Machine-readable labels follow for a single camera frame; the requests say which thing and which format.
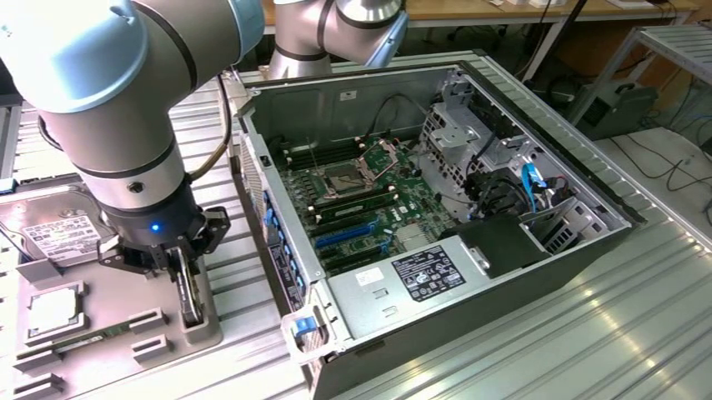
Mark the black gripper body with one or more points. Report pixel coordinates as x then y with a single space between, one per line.
139 225

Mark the metal socket cover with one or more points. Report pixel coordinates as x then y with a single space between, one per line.
368 166

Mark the thin locking lever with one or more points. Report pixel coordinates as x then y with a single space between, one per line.
316 156

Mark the long black expansion slot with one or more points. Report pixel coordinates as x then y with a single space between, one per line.
342 227

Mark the black open PC case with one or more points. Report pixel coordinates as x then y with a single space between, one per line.
501 304

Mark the CPU socket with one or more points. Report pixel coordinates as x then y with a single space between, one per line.
342 179

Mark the silver hard disk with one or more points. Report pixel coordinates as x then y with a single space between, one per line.
50 233

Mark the grey parts rack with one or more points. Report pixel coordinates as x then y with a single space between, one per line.
111 300

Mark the perforated metal disk bay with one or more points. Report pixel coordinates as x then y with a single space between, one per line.
561 237

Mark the short blue expansion slot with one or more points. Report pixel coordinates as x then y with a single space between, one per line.
385 246

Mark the long blue expansion slot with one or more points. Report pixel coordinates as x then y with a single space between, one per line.
345 236

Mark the metal disk bay cage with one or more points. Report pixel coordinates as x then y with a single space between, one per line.
450 137

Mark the green motherboard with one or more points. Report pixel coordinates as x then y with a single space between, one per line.
422 196

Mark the metal slat side table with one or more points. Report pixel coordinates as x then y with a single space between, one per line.
682 41

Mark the black plastic shroud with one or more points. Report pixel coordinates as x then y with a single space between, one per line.
501 246

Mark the blue case latch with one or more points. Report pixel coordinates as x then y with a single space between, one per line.
304 327

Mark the grey power supply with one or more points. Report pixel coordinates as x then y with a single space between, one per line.
361 308

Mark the silver CPU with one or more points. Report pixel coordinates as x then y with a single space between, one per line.
52 310

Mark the green RAM stick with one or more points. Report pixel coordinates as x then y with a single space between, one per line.
95 336
356 209

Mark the short black expansion slot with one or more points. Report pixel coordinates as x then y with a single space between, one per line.
340 251
345 261

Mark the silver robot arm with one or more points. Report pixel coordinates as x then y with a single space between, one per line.
100 83

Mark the dark metal side frame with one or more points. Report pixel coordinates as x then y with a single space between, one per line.
8 141

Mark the silver chipset heatsink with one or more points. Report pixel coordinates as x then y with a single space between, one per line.
414 235

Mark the green graphics card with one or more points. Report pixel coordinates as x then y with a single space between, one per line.
189 291

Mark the wooden desk white frame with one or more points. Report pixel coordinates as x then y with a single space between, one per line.
473 14

